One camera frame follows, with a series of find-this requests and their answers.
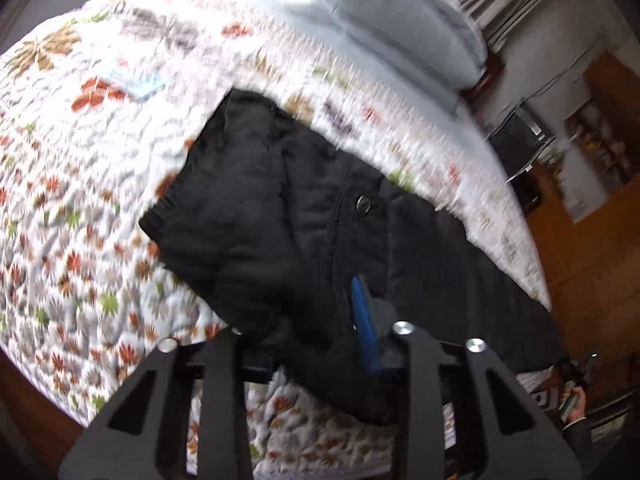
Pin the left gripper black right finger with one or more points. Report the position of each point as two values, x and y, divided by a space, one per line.
462 411

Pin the wooden wall shelf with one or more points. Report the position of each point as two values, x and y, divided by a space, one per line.
607 155

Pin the floral quilted bedspread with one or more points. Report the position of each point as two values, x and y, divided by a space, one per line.
98 107

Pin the black mesh office chair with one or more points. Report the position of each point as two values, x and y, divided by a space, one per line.
519 139

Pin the light blue folded duvet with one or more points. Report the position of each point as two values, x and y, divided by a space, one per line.
434 36

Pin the person's right hand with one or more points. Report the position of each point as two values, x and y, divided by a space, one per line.
578 413

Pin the black pants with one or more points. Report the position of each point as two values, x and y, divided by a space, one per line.
269 222

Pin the light blue bed sheet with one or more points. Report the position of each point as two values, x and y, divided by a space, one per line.
318 19

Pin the black jacket right forearm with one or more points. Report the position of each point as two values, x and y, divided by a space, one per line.
578 436

